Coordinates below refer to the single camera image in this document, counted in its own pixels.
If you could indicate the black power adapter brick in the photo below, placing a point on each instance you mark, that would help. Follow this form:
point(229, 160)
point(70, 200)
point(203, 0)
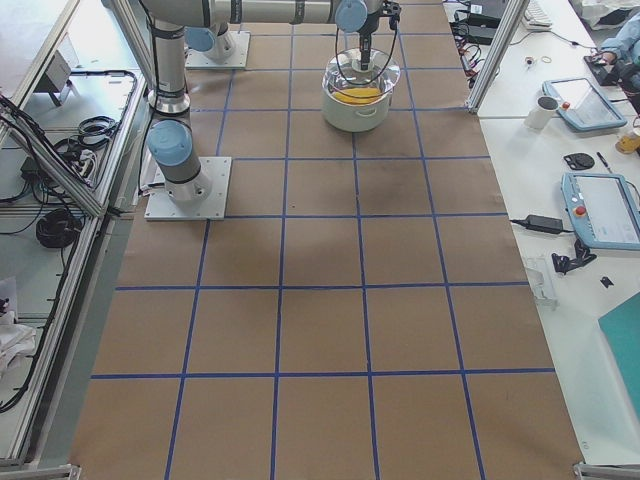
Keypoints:
point(544, 224)

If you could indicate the black gripper over pot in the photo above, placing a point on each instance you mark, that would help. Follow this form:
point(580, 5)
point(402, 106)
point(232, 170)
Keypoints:
point(365, 42)

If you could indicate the white mug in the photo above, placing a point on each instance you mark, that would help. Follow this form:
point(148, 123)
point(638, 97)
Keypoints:
point(543, 110)

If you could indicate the glass pot lid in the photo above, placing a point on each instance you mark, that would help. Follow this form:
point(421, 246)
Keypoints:
point(344, 68)

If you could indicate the blue teach pendant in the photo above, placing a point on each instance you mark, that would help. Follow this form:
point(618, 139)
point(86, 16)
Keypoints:
point(601, 210)
point(583, 105)

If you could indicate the clear plastic holder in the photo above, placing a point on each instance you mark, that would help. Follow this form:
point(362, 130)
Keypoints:
point(540, 280)

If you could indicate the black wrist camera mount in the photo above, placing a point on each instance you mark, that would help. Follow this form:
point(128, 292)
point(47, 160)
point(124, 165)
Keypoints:
point(392, 11)

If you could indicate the yellow corn cob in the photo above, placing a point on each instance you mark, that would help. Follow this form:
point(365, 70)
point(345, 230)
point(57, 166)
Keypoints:
point(358, 95)

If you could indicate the aluminium frame post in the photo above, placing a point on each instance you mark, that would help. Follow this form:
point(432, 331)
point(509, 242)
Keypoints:
point(508, 25)

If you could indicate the white electric cooking pot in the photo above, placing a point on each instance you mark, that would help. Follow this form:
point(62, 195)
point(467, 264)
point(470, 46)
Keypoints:
point(355, 118)

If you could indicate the teal green board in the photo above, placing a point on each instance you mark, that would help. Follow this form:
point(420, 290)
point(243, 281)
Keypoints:
point(621, 329)

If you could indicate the silver robot arm near pot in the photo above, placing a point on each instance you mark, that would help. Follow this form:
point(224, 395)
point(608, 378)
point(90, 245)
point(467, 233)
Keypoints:
point(170, 140)

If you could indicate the black pen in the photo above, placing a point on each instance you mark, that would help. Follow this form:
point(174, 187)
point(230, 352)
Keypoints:
point(604, 162)

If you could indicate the blue teach pendant far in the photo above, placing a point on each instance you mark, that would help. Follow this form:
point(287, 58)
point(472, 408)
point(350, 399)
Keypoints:
point(583, 105)

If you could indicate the blue teach pendant near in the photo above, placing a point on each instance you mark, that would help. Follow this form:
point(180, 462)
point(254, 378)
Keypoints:
point(601, 210)

